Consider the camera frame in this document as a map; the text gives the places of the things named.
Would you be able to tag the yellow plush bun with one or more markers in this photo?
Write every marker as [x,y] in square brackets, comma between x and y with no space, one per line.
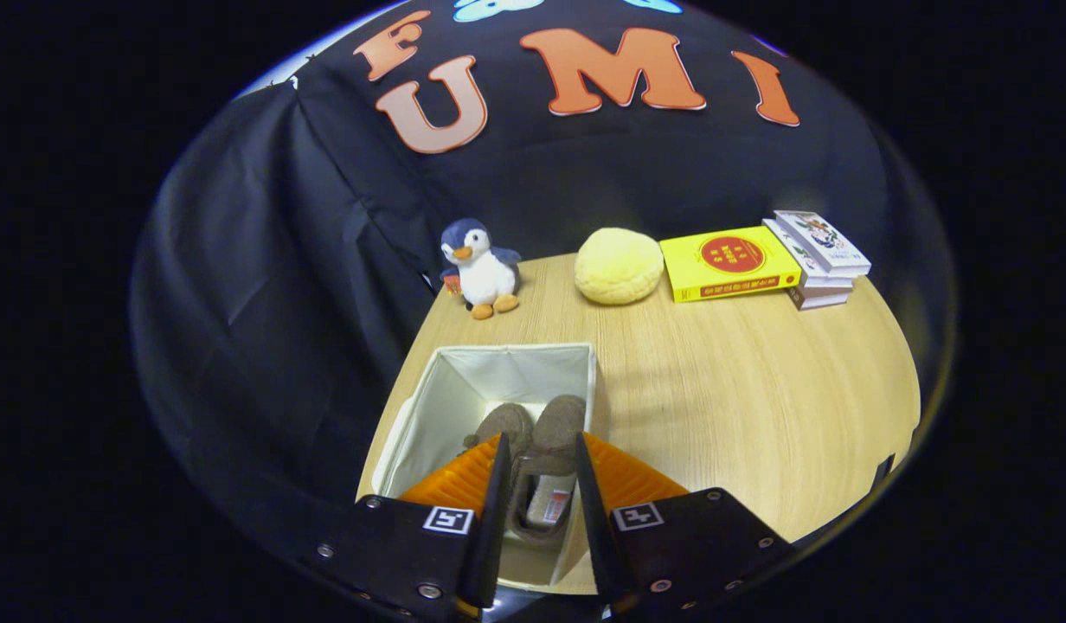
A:
[619,266]

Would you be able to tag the white fabric storage box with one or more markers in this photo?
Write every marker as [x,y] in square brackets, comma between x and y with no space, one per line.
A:
[464,372]

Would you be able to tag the penguin plush toy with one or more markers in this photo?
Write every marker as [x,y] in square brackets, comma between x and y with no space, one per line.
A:
[485,272]

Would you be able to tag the pale thick book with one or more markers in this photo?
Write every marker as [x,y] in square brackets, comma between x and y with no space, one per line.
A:
[818,298]

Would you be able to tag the yellow book with red circle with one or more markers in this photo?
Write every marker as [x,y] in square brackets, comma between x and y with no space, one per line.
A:
[728,260]

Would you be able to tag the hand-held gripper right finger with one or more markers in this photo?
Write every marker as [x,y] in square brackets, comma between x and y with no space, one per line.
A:
[594,528]

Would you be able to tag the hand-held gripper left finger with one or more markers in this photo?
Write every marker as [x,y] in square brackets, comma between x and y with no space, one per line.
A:
[494,519]

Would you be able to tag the brown fuzzy shoe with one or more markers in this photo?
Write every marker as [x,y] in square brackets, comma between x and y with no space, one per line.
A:
[561,424]
[507,420]

